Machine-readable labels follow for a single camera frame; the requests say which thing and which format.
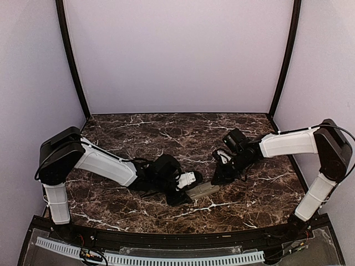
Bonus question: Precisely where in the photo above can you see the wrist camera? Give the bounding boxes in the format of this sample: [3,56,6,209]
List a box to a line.
[176,171,203,191]
[212,149,232,164]

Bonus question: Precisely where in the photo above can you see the black vertical frame post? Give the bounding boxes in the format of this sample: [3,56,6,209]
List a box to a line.
[55,0,91,120]
[268,0,302,119]

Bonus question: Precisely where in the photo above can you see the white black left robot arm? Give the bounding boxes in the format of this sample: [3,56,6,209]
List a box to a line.
[34,126,202,242]

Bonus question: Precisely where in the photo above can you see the white remote control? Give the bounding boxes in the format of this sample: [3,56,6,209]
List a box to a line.
[186,182,220,200]

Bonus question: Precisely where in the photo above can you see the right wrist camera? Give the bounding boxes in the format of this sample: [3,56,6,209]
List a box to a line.
[212,149,232,164]

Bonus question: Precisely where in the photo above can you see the white slotted cable duct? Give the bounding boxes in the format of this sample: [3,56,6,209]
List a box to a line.
[35,237,265,265]

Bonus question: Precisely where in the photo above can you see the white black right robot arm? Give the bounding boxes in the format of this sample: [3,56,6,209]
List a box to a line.
[211,119,354,241]

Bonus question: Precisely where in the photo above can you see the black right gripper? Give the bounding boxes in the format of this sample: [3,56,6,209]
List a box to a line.
[211,152,253,185]

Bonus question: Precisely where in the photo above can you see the black vertical frame post left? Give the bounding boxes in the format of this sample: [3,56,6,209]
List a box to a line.
[55,0,91,120]

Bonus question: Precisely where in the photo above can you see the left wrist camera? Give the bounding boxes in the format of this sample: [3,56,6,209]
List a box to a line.
[176,171,203,191]

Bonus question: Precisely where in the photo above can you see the black vertical frame post right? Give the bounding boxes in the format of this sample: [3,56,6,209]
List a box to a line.
[268,0,302,119]

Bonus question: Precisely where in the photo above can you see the black front rail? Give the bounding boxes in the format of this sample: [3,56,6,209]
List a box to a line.
[30,214,329,250]

